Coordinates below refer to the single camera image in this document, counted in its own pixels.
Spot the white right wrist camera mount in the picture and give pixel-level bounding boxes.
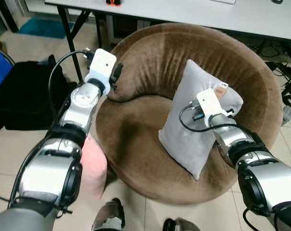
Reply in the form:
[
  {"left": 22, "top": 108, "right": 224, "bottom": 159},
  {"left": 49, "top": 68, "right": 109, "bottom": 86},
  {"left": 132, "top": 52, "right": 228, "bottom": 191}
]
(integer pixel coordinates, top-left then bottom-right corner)
[{"left": 196, "top": 88, "right": 228, "bottom": 127}]

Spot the grey power strip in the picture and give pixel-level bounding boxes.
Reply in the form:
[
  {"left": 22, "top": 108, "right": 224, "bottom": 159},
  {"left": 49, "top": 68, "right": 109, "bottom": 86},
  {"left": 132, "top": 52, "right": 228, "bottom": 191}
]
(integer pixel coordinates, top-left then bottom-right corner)
[{"left": 282, "top": 105, "right": 291, "bottom": 127}]

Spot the white table with black legs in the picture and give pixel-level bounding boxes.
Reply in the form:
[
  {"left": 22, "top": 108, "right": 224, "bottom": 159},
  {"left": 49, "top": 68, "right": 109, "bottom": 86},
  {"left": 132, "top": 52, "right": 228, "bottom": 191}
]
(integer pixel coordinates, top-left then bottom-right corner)
[{"left": 44, "top": 0, "right": 291, "bottom": 82}]

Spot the teal floor mat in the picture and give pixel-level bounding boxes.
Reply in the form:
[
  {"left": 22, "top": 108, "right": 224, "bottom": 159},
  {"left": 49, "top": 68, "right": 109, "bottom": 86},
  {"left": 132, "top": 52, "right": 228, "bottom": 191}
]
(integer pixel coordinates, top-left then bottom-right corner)
[{"left": 16, "top": 18, "right": 76, "bottom": 39}]

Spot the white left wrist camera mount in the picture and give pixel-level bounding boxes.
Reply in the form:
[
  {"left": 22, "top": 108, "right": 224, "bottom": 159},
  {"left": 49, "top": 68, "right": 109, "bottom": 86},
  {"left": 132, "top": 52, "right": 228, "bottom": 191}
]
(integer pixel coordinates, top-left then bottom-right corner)
[{"left": 84, "top": 49, "right": 117, "bottom": 92}]

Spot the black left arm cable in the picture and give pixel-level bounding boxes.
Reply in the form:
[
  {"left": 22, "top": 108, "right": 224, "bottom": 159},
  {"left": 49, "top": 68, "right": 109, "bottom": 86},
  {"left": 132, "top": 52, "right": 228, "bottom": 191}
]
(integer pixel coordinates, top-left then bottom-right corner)
[{"left": 48, "top": 50, "right": 95, "bottom": 121}]

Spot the coiled black cable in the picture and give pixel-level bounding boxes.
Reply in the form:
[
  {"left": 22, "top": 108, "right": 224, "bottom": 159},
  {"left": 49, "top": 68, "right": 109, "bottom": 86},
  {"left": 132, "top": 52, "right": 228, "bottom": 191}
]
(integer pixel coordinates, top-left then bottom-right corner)
[{"left": 282, "top": 94, "right": 291, "bottom": 109}]

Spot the grey pillow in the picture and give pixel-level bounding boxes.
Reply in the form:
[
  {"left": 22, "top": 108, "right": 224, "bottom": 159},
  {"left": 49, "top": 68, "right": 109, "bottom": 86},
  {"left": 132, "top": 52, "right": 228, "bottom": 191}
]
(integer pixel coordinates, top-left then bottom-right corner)
[{"left": 159, "top": 59, "right": 244, "bottom": 181}]

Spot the brown round plush sofa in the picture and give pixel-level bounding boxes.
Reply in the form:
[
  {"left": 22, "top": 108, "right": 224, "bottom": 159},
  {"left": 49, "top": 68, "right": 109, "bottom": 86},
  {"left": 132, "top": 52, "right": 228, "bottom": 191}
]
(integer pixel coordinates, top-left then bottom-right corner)
[{"left": 95, "top": 23, "right": 284, "bottom": 205}]

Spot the blue chair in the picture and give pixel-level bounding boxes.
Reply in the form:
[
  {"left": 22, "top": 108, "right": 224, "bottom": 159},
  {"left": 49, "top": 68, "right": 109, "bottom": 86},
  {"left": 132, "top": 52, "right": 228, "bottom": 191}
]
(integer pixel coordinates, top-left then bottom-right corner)
[{"left": 0, "top": 46, "right": 15, "bottom": 94}]

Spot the pink pillow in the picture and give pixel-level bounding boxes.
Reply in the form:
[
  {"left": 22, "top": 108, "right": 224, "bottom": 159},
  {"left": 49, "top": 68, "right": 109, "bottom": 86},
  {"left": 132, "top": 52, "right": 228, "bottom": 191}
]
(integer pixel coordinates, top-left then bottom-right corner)
[{"left": 80, "top": 135, "right": 108, "bottom": 200}]

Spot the black bag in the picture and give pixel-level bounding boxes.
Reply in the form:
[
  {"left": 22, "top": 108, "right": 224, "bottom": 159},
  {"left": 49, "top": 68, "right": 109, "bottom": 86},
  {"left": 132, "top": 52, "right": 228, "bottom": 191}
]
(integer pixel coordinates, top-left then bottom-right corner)
[{"left": 0, "top": 54, "right": 81, "bottom": 131}]

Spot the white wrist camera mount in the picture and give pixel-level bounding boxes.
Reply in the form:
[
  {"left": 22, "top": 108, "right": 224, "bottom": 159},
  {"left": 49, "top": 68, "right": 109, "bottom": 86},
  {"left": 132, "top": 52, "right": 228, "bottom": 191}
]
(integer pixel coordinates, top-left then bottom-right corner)
[
  {"left": 84, "top": 49, "right": 117, "bottom": 92},
  {"left": 196, "top": 88, "right": 228, "bottom": 127}
]

